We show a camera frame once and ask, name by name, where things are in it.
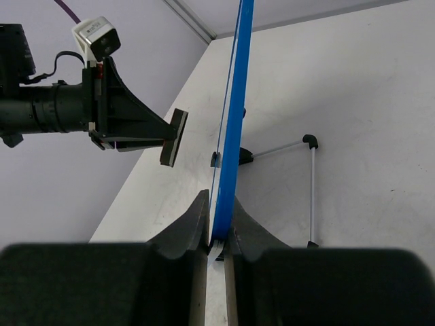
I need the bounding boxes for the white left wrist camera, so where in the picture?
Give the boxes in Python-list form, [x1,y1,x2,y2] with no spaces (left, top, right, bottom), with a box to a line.
[71,16,121,64]

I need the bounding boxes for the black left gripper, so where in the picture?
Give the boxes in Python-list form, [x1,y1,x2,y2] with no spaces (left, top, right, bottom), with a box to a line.
[82,57,174,150]

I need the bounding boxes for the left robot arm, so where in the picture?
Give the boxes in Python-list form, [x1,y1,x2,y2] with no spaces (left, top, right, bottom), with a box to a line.
[1,24,187,151]

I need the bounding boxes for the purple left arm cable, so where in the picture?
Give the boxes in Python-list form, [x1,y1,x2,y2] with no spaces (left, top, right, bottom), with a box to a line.
[52,0,82,24]

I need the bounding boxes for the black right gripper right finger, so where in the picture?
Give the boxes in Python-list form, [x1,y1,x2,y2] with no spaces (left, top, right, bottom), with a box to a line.
[224,202,434,325]

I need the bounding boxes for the blue-framed whiteboard with stand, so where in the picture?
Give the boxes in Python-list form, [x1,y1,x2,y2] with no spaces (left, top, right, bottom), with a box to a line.
[205,0,320,269]

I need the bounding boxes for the aluminium frame post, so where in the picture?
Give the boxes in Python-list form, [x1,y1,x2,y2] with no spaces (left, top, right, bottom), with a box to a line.
[162,0,217,45]

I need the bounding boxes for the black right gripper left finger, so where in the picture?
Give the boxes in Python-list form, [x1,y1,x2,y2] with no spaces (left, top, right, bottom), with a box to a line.
[1,190,209,325]

